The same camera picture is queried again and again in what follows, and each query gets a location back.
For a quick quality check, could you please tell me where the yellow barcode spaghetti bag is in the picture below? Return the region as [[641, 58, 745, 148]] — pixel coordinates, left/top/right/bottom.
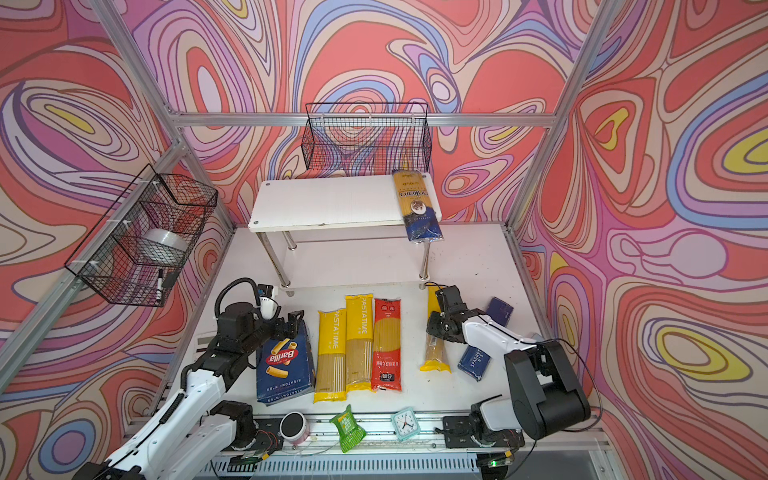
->
[[419, 284, 451, 373]]

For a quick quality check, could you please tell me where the dark blue yellow spaghetti bag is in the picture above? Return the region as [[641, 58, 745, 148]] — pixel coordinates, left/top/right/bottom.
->
[[393, 170, 443, 243]]

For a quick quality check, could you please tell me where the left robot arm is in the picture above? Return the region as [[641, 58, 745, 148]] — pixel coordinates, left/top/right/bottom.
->
[[74, 277, 304, 479]]

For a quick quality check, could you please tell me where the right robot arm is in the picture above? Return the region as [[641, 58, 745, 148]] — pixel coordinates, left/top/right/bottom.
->
[[426, 285, 591, 445]]

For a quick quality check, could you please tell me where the white two-tier shelf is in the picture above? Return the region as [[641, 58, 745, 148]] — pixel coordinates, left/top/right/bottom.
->
[[248, 175, 430, 295]]

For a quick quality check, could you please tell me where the blue Barilla spaghetti box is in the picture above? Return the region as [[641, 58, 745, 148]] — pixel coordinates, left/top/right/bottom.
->
[[457, 297, 514, 382]]

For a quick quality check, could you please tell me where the blue Barilla rigatoni box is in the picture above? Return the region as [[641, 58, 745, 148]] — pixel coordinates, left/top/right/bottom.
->
[[256, 320, 316, 405]]

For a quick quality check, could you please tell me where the red spaghetti bag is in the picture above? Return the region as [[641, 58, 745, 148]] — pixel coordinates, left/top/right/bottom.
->
[[371, 299, 402, 391]]

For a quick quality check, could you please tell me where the black marker pen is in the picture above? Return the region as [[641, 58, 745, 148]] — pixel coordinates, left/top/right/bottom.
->
[[155, 268, 164, 305]]

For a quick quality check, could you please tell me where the long yellow Pastatime bag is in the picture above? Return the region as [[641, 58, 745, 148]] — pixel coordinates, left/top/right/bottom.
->
[[345, 294, 374, 392]]

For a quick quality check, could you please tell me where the short yellow Pastatime bag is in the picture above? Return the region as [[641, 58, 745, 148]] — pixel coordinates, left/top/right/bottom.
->
[[314, 308, 347, 403]]

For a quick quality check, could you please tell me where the teal alarm clock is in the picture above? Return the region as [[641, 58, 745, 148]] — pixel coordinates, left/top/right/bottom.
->
[[391, 407, 421, 442]]

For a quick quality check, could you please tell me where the silver tape roll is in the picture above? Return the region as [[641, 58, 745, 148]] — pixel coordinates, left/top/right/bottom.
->
[[143, 228, 188, 256]]

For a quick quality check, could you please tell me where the green snack pouch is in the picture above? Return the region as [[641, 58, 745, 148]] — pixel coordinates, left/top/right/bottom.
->
[[330, 405, 367, 453]]

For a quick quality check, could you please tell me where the black wire basket left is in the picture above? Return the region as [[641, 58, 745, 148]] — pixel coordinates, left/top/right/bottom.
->
[[64, 166, 218, 308]]

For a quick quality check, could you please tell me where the black wire basket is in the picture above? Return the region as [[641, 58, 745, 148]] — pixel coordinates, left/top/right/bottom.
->
[[64, 166, 218, 308], [301, 101, 432, 176]]

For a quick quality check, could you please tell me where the black wire basket back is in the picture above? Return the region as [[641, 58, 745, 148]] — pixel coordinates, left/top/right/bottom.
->
[[301, 101, 432, 176]]

